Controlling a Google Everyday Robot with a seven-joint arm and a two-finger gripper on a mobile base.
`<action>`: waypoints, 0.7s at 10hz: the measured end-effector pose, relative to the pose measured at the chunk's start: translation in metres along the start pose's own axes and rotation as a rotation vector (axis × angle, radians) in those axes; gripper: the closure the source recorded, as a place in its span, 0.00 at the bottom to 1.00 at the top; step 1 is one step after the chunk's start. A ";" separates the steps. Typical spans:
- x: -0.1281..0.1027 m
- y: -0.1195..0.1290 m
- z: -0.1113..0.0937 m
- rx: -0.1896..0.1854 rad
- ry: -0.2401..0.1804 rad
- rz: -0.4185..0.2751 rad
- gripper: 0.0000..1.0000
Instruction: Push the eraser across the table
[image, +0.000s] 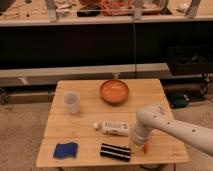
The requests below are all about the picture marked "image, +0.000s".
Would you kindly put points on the orange bowl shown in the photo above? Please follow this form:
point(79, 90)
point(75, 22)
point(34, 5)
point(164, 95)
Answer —
point(114, 91)

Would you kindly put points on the black box with items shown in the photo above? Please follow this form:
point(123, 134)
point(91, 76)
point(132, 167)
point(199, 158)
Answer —
point(189, 60)

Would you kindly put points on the blue cloth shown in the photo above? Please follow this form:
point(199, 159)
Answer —
point(63, 151)

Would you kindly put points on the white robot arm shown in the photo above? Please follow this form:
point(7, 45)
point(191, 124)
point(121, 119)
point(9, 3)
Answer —
point(152, 117)

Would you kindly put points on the dark blue object on floor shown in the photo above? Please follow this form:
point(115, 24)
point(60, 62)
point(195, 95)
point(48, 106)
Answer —
point(178, 100)

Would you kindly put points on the orange-tipped gripper finger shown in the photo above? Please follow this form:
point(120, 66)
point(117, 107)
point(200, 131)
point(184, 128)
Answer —
point(146, 147)

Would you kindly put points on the clear plastic cup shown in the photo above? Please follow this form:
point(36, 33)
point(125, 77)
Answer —
point(71, 101)

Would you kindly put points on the white lying bottle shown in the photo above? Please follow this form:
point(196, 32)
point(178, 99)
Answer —
point(113, 128)

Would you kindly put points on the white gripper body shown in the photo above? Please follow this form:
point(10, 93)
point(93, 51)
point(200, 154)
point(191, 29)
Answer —
point(136, 142)

